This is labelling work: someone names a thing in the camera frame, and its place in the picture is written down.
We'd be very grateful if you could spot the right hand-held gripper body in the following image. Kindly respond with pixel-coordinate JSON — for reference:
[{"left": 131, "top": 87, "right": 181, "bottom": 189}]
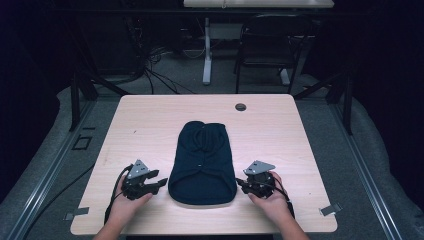
[{"left": 242, "top": 160, "right": 277, "bottom": 200}]

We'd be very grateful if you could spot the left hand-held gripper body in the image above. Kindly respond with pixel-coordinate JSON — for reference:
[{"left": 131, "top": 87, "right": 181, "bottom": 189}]
[{"left": 121, "top": 159, "right": 158, "bottom": 201}]

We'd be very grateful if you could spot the dark blue knit garment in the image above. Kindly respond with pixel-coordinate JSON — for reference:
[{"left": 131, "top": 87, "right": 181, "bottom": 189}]
[{"left": 167, "top": 120, "right": 239, "bottom": 206}]

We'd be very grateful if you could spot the person's right hand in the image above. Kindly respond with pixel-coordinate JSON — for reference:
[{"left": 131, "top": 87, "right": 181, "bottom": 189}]
[{"left": 247, "top": 171, "right": 294, "bottom": 228}]

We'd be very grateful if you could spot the person's left hand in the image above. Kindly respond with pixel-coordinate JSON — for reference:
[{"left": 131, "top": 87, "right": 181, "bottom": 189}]
[{"left": 107, "top": 175, "right": 154, "bottom": 225}]

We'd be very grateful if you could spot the black tape square outline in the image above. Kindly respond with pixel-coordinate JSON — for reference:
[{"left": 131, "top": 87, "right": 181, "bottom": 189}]
[{"left": 71, "top": 134, "right": 94, "bottom": 151}]

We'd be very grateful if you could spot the grey tape strip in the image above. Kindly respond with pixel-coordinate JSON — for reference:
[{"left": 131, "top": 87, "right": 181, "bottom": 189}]
[
  {"left": 64, "top": 206, "right": 91, "bottom": 222},
  {"left": 318, "top": 202, "right": 343, "bottom": 217}
]

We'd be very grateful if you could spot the white desk foot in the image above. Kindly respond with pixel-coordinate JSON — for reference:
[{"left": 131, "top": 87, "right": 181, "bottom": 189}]
[{"left": 279, "top": 67, "right": 292, "bottom": 87}]

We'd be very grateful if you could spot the white desk leg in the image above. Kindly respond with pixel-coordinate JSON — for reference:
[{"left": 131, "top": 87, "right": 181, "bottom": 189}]
[{"left": 201, "top": 16, "right": 214, "bottom": 87}]

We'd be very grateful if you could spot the black chair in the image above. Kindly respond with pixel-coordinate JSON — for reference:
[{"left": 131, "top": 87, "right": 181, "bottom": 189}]
[{"left": 232, "top": 13, "right": 308, "bottom": 95}]

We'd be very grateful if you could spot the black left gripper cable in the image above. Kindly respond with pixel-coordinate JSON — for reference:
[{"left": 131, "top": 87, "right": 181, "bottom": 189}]
[{"left": 103, "top": 164, "right": 135, "bottom": 225}]

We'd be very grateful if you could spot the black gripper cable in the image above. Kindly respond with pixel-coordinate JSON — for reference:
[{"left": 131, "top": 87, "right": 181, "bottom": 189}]
[
  {"left": 103, "top": 164, "right": 135, "bottom": 225},
  {"left": 272, "top": 179, "right": 296, "bottom": 220}
]

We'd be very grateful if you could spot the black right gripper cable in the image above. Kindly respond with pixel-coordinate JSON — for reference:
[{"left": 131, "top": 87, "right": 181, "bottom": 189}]
[{"left": 272, "top": 179, "right": 296, "bottom": 220}]

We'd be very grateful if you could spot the black floor cable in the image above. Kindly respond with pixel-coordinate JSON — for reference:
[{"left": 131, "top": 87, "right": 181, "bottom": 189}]
[{"left": 22, "top": 162, "right": 96, "bottom": 240}]

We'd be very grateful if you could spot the aluminium floor rail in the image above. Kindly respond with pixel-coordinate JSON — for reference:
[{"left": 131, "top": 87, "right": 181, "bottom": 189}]
[
  {"left": 5, "top": 99, "right": 98, "bottom": 240},
  {"left": 327, "top": 99, "right": 404, "bottom": 240}
]

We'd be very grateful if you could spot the black metal frame stand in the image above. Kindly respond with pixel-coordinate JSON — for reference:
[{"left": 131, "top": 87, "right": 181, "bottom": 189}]
[
  {"left": 67, "top": 33, "right": 130, "bottom": 133},
  {"left": 293, "top": 68, "right": 355, "bottom": 136}
]

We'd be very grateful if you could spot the bundle of floor cables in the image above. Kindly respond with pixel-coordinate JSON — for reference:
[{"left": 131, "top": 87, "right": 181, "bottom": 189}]
[{"left": 141, "top": 45, "right": 198, "bottom": 96}]

